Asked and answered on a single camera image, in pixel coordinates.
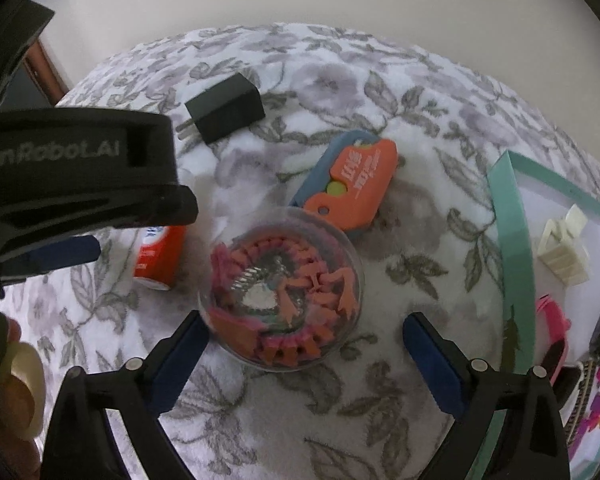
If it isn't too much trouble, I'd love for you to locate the person's left hand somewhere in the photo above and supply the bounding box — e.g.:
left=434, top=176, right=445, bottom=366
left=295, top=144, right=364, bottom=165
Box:
left=0, top=319, right=43, bottom=480

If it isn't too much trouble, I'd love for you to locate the clear round container with toy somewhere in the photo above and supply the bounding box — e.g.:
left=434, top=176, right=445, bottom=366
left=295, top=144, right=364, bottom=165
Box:
left=199, top=207, right=367, bottom=372

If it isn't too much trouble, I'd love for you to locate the orange and blue toy knife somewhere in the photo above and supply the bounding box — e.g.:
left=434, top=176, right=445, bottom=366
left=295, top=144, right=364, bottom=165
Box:
left=287, top=130, right=399, bottom=234

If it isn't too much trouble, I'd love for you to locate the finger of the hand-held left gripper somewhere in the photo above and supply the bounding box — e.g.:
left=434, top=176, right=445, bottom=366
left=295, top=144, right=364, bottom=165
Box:
left=0, top=234, right=102, bottom=279
left=0, top=184, right=199, bottom=266

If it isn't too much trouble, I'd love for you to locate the pink plastic toy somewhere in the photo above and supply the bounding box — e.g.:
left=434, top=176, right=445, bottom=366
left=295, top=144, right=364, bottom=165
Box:
left=536, top=294, right=572, bottom=387

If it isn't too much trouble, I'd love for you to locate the black power adapter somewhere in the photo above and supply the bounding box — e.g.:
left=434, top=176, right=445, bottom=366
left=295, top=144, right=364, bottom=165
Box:
left=175, top=72, right=266, bottom=146

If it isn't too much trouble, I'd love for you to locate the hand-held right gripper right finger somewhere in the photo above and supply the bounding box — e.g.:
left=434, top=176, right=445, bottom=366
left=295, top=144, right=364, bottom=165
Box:
left=402, top=311, right=573, bottom=480

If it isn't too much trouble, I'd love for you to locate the black and gold striped toy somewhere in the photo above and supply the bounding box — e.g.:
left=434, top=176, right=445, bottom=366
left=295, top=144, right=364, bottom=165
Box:
left=564, top=357, right=600, bottom=447

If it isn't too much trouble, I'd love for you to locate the cream plastic toy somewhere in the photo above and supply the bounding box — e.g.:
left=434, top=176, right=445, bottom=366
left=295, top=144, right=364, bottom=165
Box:
left=536, top=204, right=592, bottom=287

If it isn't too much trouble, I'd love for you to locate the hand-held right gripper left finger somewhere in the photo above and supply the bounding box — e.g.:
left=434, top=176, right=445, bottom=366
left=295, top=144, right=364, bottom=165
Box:
left=40, top=310, right=212, bottom=480

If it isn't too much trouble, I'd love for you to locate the red can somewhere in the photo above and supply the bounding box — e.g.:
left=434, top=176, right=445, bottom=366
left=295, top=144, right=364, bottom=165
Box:
left=132, top=225, right=187, bottom=292

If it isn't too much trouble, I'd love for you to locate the brown door frame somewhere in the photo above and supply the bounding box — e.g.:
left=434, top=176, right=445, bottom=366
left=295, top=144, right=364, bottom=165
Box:
left=22, top=39, right=72, bottom=107

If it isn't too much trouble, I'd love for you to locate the white box with teal rim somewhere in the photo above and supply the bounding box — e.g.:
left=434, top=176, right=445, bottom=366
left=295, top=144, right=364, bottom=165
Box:
left=487, top=151, right=600, bottom=480

